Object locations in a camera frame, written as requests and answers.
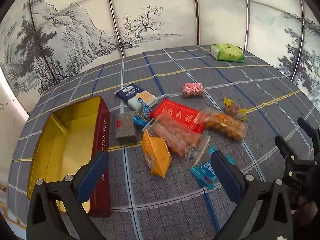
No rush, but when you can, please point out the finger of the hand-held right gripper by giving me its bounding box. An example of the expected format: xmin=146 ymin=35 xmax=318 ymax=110
xmin=297 ymin=117 xmax=320 ymax=143
xmin=274 ymin=135 xmax=300 ymax=167

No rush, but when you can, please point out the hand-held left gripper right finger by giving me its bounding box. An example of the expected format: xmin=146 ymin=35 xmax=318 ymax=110
xmin=210 ymin=150 xmax=292 ymax=240

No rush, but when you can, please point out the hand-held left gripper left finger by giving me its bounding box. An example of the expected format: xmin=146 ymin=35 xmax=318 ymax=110
xmin=27 ymin=152 xmax=108 ymax=240

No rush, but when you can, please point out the blue white snack packet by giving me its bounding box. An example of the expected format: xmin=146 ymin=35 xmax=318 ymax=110
xmin=189 ymin=147 xmax=235 ymax=190

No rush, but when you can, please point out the red metal tin box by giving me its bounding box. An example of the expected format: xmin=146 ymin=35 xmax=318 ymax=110
xmin=27 ymin=96 xmax=112 ymax=218

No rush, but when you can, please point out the clear fried dough twist packet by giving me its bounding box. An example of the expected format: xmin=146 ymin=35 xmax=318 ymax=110
xmin=194 ymin=107 xmax=247 ymax=142

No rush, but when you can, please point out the grey sesame bar packet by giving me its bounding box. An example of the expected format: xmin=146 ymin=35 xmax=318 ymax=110
xmin=115 ymin=112 xmax=140 ymax=145

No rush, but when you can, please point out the yellow candy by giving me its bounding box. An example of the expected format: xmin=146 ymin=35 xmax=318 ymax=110
xmin=223 ymin=97 xmax=247 ymax=122

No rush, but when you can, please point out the clear long biscuit packet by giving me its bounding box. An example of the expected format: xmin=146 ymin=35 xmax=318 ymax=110
xmin=142 ymin=110 xmax=210 ymax=161

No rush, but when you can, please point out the orange snack packet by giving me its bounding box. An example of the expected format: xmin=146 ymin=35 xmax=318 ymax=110
xmin=142 ymin=129 xmax=172 ymax=178

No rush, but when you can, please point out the small blue candy packet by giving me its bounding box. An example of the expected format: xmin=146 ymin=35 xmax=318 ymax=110
xmin=133 ymin=115 xmax=148 ymax=127

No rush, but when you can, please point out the red snack packet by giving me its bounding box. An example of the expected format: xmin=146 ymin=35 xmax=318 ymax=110
xmin=150 ymin=99 xmax=207 ymax=134

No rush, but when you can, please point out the clear blue-ended candy packet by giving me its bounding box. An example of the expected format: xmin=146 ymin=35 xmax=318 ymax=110
xmin=136 ymin=97 xmax=152 ymax=120

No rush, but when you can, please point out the navy white cracker packet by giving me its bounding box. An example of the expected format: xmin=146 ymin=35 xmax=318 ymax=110
xmin=114 ymin=85 xmax=159 ymax=110

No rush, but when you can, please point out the pink patterned snack packet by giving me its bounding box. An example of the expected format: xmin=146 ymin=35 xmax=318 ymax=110
xmin=182 ymin=82 xmax=205 ymax=98

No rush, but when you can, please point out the person's right hand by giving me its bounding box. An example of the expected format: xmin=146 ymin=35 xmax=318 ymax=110
xmin=290 ymin=192 xmax=320 ymax=230

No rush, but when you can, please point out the grey plaid tablecloth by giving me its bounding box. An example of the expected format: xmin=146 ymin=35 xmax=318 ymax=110
xmin=7 ymin=44 xmax=320 ymax=240

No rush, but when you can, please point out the green tissue pack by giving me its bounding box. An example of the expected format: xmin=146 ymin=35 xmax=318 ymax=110
xmin=210 ymin=43 xmax=244 ymax=63

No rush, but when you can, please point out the landscape painted folding screen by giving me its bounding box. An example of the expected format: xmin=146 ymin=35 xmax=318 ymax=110
xmin=0 ymin=0 xmax=320 ymax=100

